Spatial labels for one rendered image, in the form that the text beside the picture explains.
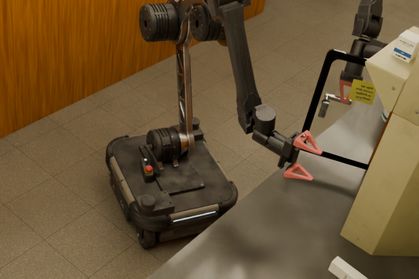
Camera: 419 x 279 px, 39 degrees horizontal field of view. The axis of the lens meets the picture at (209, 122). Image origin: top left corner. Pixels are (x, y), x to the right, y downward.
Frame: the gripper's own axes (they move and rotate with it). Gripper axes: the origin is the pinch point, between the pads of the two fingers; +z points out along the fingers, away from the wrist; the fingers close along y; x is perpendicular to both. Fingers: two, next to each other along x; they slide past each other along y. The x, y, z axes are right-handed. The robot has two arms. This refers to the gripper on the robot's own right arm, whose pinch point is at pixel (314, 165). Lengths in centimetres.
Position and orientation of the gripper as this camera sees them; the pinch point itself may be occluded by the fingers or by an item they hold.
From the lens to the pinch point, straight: 167.2
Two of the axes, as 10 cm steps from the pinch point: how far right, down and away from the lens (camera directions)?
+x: 6.2, -4.0, 6.8
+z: 7.7, 4.8, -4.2
